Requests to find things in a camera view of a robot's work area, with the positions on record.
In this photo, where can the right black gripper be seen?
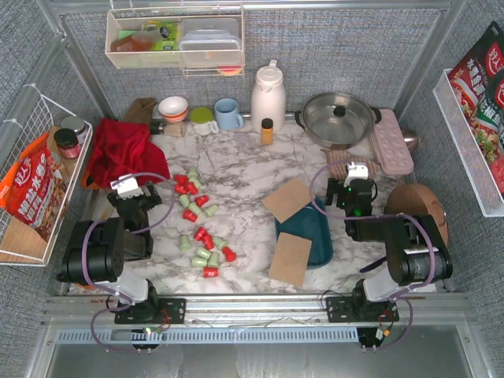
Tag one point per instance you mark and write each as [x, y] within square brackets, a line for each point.
[340, 193]

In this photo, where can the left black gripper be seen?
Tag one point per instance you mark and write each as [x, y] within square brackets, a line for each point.
[136, 198]

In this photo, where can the teal storage basket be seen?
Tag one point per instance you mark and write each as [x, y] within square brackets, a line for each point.
[309, 223]

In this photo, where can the brown cardboard sheet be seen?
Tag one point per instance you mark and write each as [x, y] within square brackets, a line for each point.
[290, 259]
[287, 200]

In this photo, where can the green coffee capsule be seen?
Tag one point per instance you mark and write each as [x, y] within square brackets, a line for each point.
[219, 243]

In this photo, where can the red coffee capsule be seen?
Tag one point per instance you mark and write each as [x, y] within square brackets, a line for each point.
[229, 254]

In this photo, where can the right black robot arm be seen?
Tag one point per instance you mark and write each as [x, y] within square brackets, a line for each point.
[414, 232]

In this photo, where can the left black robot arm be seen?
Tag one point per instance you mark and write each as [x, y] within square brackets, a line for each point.
[112, 243]

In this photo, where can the striped oven mitt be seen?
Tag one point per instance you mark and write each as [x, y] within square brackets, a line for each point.
[339, 159]

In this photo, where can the round wooden board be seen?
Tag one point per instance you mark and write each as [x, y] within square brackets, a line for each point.
[417, 199]

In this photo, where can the red cloth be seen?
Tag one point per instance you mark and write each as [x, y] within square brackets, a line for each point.
[121, 148]

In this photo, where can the pink egg tray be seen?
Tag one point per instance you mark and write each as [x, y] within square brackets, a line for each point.
[390, 148]

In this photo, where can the stainless steel pot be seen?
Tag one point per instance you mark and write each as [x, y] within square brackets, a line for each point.
[337, 121]

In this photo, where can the pepper grinder bottle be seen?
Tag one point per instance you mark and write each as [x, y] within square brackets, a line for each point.
[176, 130]

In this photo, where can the dark lid jar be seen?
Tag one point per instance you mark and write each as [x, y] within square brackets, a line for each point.
[67, 143]

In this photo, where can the brown paper bag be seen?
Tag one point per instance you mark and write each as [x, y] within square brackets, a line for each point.
[140, 111]

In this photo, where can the red capsule near front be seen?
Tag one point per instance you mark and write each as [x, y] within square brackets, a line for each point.
[210, 272]

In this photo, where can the silver lid jar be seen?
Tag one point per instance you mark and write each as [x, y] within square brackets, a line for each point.
[77, 125]

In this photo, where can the red snack bag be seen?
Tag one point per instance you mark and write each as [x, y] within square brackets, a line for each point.
[32, 191]

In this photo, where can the white orange striped bowl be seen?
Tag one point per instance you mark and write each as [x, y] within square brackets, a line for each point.
[173, 109]

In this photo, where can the green lidded cup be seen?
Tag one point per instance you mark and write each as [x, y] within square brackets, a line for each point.
[203, 121]

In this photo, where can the orange spice bottle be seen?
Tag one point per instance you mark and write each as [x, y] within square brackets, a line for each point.
[266, 131]

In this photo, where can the blue mug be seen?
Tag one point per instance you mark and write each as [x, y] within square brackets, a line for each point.
[227, 115]

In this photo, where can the white thermos jug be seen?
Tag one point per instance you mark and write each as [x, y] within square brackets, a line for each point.
[268, 98]

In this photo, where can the red seasoning packet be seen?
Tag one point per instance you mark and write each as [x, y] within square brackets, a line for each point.
[477, 82]

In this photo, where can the clear plastic container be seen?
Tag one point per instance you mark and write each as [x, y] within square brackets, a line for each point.
[208, 42]

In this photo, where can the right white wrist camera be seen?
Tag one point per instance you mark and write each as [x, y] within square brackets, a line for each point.
[355, 171]

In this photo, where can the white wire side basket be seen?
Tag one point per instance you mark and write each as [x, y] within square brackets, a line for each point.
[20, 244]

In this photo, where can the white right wall basket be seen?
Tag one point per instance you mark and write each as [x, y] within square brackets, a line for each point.
[482, 182]

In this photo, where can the cream wall storage box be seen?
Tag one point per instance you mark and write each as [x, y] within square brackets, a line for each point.
[128, 46]

